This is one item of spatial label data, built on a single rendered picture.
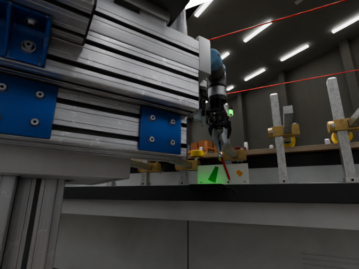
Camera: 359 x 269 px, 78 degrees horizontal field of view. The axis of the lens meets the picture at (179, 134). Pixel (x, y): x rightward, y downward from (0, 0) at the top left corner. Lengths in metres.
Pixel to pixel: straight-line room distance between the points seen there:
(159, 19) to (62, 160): 0.34
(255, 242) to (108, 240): 1.00
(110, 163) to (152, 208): 0.87
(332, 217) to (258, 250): 0.43
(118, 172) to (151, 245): 1.14
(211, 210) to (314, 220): 0.45
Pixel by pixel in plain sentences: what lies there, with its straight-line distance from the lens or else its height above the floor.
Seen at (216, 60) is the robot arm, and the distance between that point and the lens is 0.82.
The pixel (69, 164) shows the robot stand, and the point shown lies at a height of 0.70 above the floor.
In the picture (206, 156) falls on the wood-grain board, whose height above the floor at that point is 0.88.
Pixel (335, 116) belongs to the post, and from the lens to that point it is 1.19.
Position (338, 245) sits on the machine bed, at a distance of 1.36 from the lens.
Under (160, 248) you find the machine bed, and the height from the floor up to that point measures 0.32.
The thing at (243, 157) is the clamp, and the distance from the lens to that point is 1.13.
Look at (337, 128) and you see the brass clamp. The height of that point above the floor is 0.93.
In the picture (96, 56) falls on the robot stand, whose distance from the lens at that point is 0.40.
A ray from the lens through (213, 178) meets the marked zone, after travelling 1.16.
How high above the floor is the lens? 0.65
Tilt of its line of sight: 16 degrees up
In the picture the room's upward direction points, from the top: straight up
